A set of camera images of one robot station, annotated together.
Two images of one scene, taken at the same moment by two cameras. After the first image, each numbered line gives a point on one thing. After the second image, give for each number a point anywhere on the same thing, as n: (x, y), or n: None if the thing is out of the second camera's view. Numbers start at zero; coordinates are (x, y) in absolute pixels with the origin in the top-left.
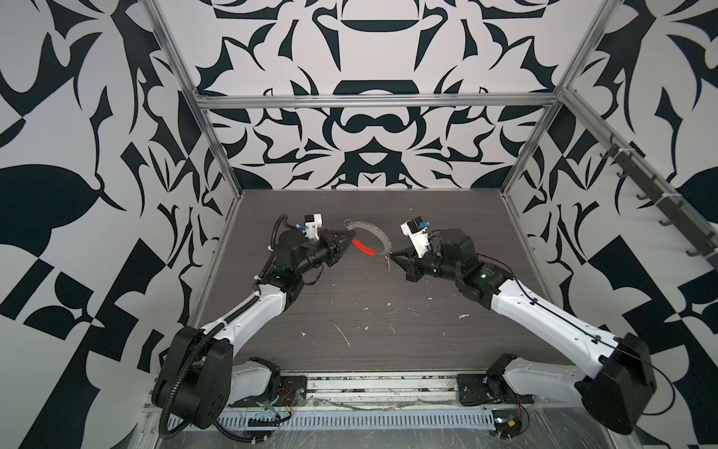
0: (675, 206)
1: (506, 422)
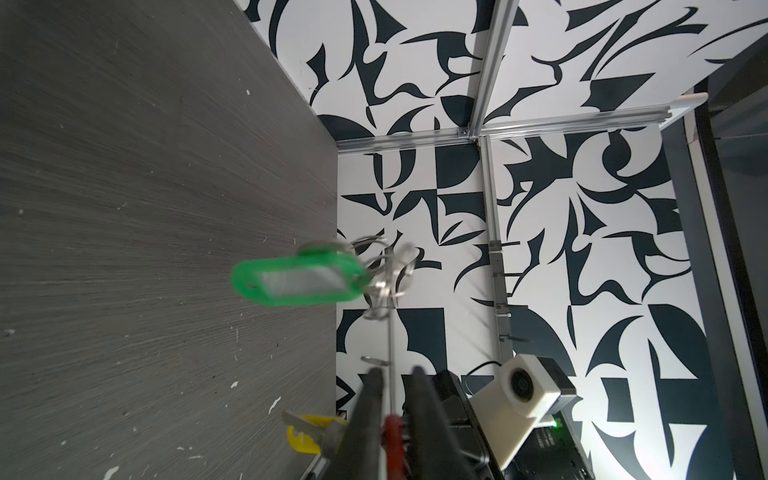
0: (505, 338)
1: None
